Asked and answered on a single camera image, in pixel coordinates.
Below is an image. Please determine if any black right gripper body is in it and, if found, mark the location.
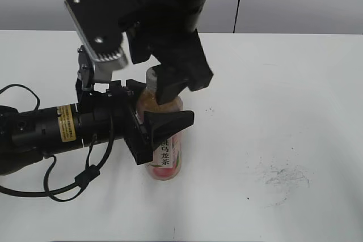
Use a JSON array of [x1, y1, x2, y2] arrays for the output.
[[62, 0, 219, 64]]

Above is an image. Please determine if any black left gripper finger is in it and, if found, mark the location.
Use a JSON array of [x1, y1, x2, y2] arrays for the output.
[[125, 79, 146, 103], [143, 111, 195, 150]]

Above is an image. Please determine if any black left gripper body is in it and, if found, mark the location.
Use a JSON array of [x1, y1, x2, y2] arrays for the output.
[[107, 80, 153, 165]]

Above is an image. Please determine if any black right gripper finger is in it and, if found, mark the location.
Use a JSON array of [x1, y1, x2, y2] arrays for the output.
[[150, 31, 213, 91], [153, 65, 188, 105]]

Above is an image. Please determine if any peach oolong tea bottle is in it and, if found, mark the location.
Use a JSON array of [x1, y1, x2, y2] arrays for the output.
[[135, 83, 184, 181]]

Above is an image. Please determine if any grey bottle cap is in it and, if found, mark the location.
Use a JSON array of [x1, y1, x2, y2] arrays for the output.
[[145, 67, 157, 92]]

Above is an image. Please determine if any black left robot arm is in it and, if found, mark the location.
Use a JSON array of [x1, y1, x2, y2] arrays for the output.
[[1, 80, 195, 175]]

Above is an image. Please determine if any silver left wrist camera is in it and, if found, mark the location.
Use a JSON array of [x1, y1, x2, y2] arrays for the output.
[[77, 45, 112, 91]]

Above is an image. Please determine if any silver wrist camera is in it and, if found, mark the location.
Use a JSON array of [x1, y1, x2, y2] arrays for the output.
[[64, 1, 128, 71], [77, 45, 112, 91]]

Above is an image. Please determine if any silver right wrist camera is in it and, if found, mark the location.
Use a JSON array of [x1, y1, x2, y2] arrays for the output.
[[64, 1, 128, 71]]

